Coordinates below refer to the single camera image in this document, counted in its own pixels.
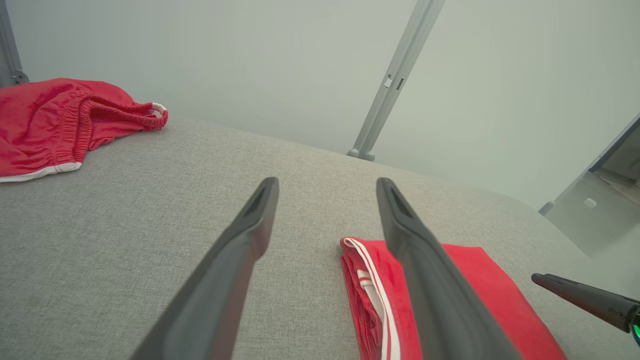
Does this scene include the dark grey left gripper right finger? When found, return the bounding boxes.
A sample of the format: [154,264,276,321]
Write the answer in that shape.
[376,177,523,360]

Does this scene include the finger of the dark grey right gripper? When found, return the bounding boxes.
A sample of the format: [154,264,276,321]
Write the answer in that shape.
[531,273,640,333]

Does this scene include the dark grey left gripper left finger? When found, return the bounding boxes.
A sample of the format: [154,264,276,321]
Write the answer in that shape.
[130,176,280,360]

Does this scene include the red and white jersey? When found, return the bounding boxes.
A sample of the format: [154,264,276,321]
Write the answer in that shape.
[340,236,568,360]

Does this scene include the red shorts with white stripe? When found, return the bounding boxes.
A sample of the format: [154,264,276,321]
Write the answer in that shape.
[0,77,169,183]

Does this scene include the grey partition frame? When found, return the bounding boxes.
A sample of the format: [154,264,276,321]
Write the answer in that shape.
[539,114,640,261]

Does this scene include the grey double metal post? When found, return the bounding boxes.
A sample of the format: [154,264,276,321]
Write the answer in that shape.
[347,0,446,162]

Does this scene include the grey single metal post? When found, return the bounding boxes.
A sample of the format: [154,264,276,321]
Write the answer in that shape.
[0,0,29,88]

